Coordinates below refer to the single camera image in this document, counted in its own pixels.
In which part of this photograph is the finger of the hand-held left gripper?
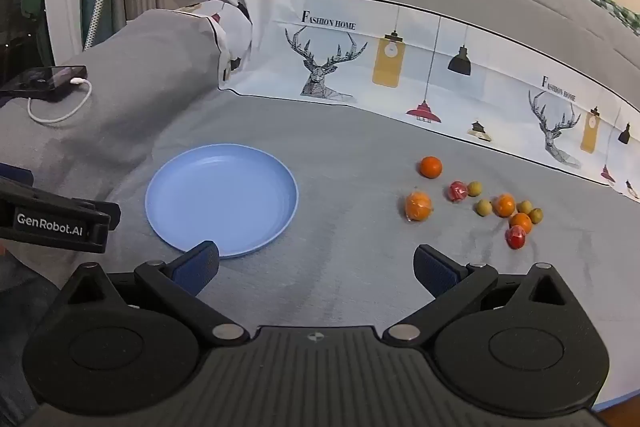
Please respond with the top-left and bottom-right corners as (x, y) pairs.
(92, 203), (121, 234)

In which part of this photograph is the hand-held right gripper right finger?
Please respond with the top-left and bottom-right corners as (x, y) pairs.
(382, 244), (583, 349)

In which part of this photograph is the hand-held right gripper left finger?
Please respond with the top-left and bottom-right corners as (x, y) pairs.
(52, 241), (250, 349)

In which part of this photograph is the plastic-wrapped orange tangerine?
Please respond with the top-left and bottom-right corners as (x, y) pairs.
(404, 191), (434, 223)

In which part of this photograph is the blue plate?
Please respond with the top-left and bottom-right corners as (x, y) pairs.
(145, 145), (300, 260)

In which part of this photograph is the smooth-wrapped red fruit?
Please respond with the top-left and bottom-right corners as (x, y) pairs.
(505, 227), (528, 251)

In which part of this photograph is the grey bed sheet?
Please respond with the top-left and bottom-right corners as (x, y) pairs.
(0, 82), (640, 413)

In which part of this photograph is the black smartphone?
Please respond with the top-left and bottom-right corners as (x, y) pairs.
(0, 65), (88, 104)

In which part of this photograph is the grey pillow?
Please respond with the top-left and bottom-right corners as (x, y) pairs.
(0, 0), (253, 208)

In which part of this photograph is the grey duvet with printed band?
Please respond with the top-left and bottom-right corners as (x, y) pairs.
(170, 0), (640, 202)

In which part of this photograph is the white charging cable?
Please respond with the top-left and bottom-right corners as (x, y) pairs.
(27, 78), (94, 124)

